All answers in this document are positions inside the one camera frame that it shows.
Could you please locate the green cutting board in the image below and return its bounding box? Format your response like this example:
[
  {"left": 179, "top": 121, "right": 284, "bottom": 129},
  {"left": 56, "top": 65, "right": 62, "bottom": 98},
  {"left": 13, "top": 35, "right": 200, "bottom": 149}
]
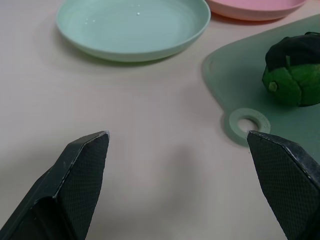
[{"left": 201, "top": 14, "right": 320, "bottom": 167}]

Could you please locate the green toy vegetable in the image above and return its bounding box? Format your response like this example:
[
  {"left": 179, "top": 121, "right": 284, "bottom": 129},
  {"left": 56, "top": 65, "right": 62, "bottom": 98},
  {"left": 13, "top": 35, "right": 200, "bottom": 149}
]
[{"left": 261, "top": 31, "right": 320, "bottom": 108}]

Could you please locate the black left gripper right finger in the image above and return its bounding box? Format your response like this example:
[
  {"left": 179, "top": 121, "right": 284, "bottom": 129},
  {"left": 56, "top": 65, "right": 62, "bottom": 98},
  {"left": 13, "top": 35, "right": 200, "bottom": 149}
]
[{"left": 246, "top": 129, "right": 320, "bottom": 240}]

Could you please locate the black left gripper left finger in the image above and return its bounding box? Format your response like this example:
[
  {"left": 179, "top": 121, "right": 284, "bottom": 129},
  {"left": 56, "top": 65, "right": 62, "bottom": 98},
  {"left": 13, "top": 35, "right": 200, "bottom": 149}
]
[{"left": 0, "top": 130, "right": 111, "bottom": 240}]

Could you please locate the light green plate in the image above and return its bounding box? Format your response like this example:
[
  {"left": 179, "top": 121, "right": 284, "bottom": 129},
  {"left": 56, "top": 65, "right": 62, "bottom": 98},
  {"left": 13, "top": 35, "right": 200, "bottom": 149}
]
[{"left": 55, "top": 0, "right": 212, "bottom": 63}]

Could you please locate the pink plate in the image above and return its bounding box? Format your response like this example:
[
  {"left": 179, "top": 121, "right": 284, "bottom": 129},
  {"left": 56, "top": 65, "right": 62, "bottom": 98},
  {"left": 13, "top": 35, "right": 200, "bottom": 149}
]
[{"left": 205, "top": 0, "right": 306, "bottom": 22}]

